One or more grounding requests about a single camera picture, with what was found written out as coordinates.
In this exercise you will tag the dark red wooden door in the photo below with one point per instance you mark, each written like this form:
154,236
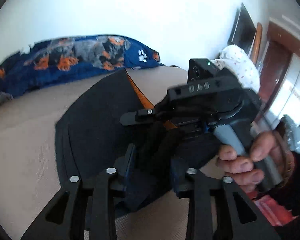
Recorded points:
280,75

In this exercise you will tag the wooden headboard edge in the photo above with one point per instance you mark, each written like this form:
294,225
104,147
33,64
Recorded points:
257,43

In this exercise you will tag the black pants with orange lining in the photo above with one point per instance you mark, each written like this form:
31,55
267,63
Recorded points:
89,136

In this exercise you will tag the person's right hand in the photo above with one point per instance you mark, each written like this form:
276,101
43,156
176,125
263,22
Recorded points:
241,169

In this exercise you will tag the white patterned quilt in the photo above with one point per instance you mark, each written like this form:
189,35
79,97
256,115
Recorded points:
237,61

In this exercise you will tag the blue dog print blanket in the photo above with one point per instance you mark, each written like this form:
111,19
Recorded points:
68,59

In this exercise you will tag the black wall television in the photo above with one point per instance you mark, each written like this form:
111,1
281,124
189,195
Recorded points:
243,30

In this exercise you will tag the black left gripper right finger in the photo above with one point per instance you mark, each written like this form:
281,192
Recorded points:
218,208

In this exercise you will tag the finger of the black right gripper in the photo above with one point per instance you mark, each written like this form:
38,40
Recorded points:
142,116

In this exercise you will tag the red plastic package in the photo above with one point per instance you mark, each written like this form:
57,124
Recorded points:
276,214

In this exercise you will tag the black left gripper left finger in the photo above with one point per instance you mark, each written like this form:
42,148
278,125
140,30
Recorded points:
80,204

